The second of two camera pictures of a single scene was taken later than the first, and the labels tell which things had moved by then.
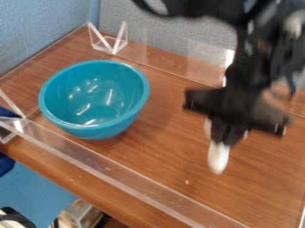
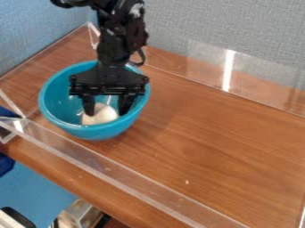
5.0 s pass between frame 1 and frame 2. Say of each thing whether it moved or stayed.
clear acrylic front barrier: stayed
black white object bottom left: stayed
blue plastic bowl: stayed
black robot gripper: moved
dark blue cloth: stayed
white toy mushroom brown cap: moved
